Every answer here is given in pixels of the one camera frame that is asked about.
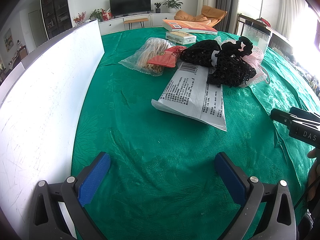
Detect orange lounge chair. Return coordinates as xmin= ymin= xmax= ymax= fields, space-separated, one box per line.
xmin=174 ymin=5 xmax=228 ymax=27

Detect small wooden bench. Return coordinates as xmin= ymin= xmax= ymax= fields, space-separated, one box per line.
xmin=124 ymin=18 xmax=149 ymax=30

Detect orange book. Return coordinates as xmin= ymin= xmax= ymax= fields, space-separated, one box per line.
xmin=162 ymin=19 xmax=218 ymax=35

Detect white sheer curtain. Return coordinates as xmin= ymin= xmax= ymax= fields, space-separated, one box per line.
xmin=275 ymin=0 xmax=304 ymax=40

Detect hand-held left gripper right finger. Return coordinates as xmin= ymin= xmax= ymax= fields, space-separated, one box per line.
xmin=214 ymin=152 xmax=298 ymax=240

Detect framed wall picture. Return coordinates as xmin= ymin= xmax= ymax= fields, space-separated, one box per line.
xmin=4 ymin=28 xmax=14 ymax=52

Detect white storage box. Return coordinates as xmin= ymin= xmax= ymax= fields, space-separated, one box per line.
xmin=0 ymin=19 xmax=105 ymax=240

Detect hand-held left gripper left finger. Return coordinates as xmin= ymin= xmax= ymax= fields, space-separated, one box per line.
xmin=29 ymin=151 xmax=111 ymax=240

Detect grey curtain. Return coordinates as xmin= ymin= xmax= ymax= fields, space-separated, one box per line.
xmin=215 ymin=0 xmax=239 ymax=33

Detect green patterned tablecloth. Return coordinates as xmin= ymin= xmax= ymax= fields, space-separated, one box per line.
xmin=71 ymin=26 xmax=320 ymax=240

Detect clear bag of sticks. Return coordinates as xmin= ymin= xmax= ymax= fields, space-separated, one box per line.
xmin=118 ymin=37 xmax=177 ymax=77

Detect large potted plant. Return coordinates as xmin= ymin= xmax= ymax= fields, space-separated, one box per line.
xmin=162 ymin=0 xmax=183 ymax=13

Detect red flowers in vase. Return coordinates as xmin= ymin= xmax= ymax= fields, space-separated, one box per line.
xmin=73 ymin=12 xmax=87 ymax=25

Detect pink bath pouf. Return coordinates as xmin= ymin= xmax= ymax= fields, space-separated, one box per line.
xmin=214 ymin=36 xmax=270 ymax=88

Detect dark wooden chair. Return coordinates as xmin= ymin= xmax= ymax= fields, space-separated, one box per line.
xmin=236 ymin=13 xmax=293 ymax=53

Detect red foil packet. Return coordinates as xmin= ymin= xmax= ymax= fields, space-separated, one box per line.
xmin=147 ymin=45 xmax=187 ymax=68

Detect tall dark display cabinet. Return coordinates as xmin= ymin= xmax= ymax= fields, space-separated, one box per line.
xmin=40 ymin=0 xmax=69 ymax=39

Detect black sequined cloth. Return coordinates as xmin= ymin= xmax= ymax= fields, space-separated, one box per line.
xmin=179 ymin=36 xmax=257 ymax=88

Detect white printed packet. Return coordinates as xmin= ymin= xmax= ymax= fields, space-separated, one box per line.
xmin=151 ymin=61 xmax=227 ymax=132

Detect yellow tissue pack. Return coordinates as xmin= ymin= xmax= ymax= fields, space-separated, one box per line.
xmin=166 ymin=31 xmax=197 ymax=44

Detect white television cabinet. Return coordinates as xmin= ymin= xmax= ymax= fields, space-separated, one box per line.
xmin=97 ymin=12 xmax=180 ymax=36

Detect person's right hand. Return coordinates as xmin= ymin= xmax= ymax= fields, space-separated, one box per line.
xmin=306 ymin=149 xmax=320 ymax=203

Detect clear plastic jar dark lid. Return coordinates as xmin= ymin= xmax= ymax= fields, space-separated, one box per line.
xmin=241 ymin=21 xmax=272 ymax=50

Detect bushy potted plant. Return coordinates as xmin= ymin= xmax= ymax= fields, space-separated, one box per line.
xmin=89 ymin=8 xmax=105 ymax=22

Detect black television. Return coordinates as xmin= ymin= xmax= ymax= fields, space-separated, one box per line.
xmin=109 ymin=0 xmax=152 ymax=15

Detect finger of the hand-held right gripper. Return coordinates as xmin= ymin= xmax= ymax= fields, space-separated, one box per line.
xmin=290 ymin=106 xmax=320 ymax=123
xmin=270 ymin=108 xmax=293 ymax=131

